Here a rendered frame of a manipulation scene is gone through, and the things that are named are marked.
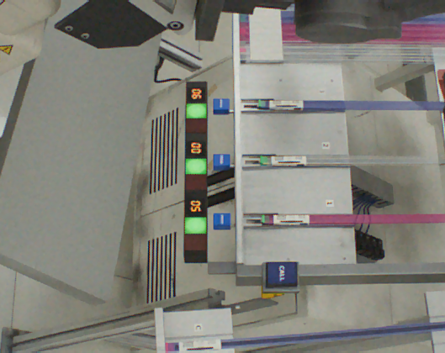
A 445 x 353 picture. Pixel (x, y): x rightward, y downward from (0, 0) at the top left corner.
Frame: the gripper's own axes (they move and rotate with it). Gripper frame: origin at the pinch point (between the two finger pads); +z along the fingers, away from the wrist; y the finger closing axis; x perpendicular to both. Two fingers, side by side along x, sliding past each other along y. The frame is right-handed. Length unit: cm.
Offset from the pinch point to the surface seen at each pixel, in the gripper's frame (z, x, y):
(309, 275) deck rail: 12.1, 23.4, -21.2
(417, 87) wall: 201, -46, 119
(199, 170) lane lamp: 13.8, 41.9, -1.5
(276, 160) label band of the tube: 12.1, 28.5, -0.6
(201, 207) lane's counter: 13.8, 41.5, -8.4
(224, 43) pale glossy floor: 115, 40, 89
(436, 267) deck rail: 12.7, 2.0, -20.0
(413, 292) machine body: 74, -7, -9
